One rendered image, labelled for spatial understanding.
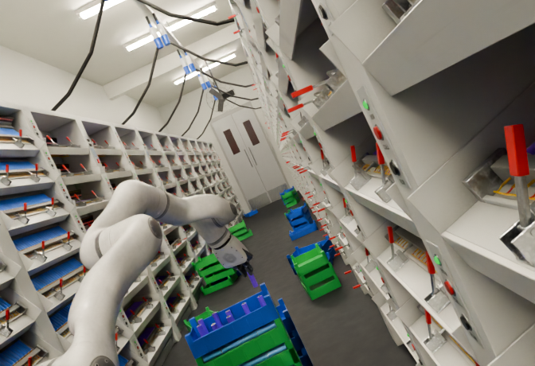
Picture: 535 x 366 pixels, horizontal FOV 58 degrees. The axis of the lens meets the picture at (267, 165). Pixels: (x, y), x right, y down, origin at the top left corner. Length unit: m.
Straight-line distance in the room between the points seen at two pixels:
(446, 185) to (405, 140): 0.06
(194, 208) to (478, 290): 1.09
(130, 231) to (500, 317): 0.84
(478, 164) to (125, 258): 0.84
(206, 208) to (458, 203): 1.08
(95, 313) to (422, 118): 0.77
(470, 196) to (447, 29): 0.25
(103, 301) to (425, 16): 0.91
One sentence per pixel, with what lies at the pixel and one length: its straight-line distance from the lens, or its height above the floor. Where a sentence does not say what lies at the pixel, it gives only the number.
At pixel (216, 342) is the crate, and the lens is 1.66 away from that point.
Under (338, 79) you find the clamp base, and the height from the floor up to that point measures 0.95.
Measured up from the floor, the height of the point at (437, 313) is 0.55.
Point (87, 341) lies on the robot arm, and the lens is 0.99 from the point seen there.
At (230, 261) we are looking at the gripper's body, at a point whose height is 0.62.
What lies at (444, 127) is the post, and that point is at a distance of 0.52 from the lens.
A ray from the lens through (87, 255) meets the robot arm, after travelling 1.28.
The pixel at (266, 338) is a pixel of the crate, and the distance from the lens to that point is 1.66.
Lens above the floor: 0.88
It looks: 1 degrees down
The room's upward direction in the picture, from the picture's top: 25 degrees counter-clockwise
